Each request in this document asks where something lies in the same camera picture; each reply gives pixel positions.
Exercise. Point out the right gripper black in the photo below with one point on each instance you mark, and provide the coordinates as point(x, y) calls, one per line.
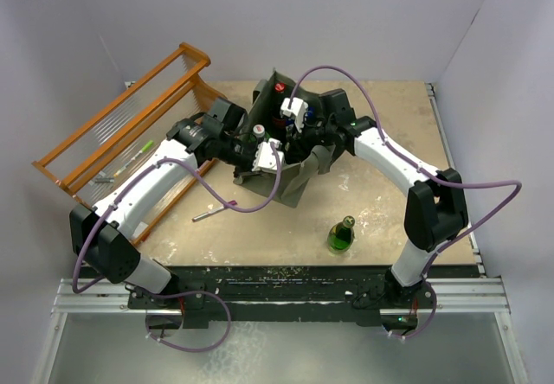
point(299, 142)

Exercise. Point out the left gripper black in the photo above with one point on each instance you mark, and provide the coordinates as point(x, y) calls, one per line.
point(248, 169)

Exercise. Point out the green tea plastic bottle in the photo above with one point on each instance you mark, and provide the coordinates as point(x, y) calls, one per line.
point(259, 135)

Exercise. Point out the green canvas bag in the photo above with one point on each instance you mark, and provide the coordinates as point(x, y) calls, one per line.
point(297, 170)

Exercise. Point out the cola glass bottle red cap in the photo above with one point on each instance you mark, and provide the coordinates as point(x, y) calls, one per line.
point(279, 95)

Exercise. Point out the green glass bottle front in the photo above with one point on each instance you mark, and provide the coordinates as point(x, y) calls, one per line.
point(341, 236)

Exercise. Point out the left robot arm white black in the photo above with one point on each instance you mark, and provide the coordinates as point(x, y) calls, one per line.
point(101, 235)

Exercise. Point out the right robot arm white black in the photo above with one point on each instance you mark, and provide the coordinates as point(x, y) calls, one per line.
point(436, 208)

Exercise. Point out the pink white marker pen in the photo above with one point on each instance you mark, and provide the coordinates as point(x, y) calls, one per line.
point(209, 213)

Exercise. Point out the green marker pen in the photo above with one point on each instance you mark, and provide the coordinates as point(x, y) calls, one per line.
point(137, 155)

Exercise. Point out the orange wooden rack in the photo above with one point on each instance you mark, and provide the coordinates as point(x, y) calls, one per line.
point(83, 165)

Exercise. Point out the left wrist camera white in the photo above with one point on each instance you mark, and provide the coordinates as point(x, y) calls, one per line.
point(267, 156)

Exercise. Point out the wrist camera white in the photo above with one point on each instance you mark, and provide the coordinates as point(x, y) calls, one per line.
point(294, 110)
point(267, 156)

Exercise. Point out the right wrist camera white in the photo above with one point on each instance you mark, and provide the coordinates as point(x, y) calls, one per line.
point(294, 110)

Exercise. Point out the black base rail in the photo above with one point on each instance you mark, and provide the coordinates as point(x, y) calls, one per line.
point(363, 295)

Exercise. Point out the aluminium frame rail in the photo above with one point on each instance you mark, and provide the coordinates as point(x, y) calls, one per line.
point(95, 337)

